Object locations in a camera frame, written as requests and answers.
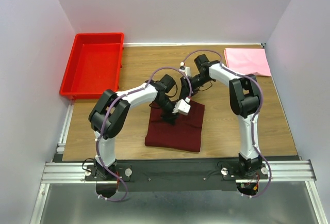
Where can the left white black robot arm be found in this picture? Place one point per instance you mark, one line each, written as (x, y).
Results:
(109, 114)

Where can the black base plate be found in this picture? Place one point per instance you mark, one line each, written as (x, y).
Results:
(226, 174)

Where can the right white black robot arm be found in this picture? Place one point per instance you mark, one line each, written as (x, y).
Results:
(245, 99)

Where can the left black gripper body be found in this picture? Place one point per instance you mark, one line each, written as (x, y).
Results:
(167, 106)

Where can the red plastic bin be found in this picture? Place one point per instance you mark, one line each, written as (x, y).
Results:
(93, 66)

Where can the maroon t shirt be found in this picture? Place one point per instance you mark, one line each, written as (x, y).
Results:
(185, 134)

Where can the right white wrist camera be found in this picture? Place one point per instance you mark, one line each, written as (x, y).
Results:
(186, 71)

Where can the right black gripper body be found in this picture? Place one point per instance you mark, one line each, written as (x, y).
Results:
(196, 81)

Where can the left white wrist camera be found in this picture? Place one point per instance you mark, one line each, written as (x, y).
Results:
(182, 107)

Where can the folded pink t shirt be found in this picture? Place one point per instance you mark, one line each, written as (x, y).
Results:
(247, 61)

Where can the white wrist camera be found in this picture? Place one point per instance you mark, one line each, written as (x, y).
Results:
(182, 107)
(186, 71)

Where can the aluminium frame rail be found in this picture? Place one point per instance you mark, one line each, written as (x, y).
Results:
(71, 173)

